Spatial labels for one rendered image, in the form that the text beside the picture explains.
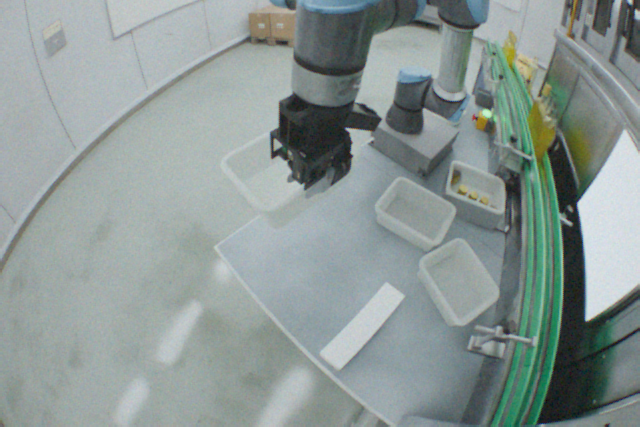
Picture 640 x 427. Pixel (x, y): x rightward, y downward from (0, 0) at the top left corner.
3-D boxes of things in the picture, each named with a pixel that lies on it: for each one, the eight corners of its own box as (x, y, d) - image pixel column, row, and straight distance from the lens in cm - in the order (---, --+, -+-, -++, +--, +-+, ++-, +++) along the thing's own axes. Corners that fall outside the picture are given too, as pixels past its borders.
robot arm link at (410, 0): (360, -35, 44) (309, -33, 35) (434, -22, 39) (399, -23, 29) (358, 11, 45) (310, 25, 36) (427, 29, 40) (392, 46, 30)
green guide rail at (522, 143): (521, 167, 112) (530, 151, 108) (519, 166, 111) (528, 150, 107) (494, 47, 272) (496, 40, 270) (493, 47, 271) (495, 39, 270)
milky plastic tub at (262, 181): (226, 191, 59) (214, 160, 53) (308, 142, 66) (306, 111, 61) (275, 247, 49) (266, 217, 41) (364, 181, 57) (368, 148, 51)
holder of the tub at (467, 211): (504, 235, 103) (515, 222, 98) (437, 209, 96) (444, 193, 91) (505, 200, 115) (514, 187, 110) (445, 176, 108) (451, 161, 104)
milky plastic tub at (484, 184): (493, 230, 101) (504, 215, 95) (437, 208, 96) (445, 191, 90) (495, 195, 113) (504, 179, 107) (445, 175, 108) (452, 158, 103)
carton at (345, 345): (319, 355, 71) (319, 352, 65) (381, 290, 77) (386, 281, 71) (338, 370, 71) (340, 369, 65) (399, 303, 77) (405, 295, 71)
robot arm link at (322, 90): (328, 36, 34) (384, 66, 30) (324, 67, 36) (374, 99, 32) (277, 53, 30) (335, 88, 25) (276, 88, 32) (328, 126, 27)
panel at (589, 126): (586, 330, 80) (680, 254, 66) (581, 328, 78) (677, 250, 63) (557, 130, 138) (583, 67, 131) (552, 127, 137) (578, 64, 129)
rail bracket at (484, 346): (491, 366, 80) (546, 346, 63) (439, 352, 73) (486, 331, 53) (496, 349, 81) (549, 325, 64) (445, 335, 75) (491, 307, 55)
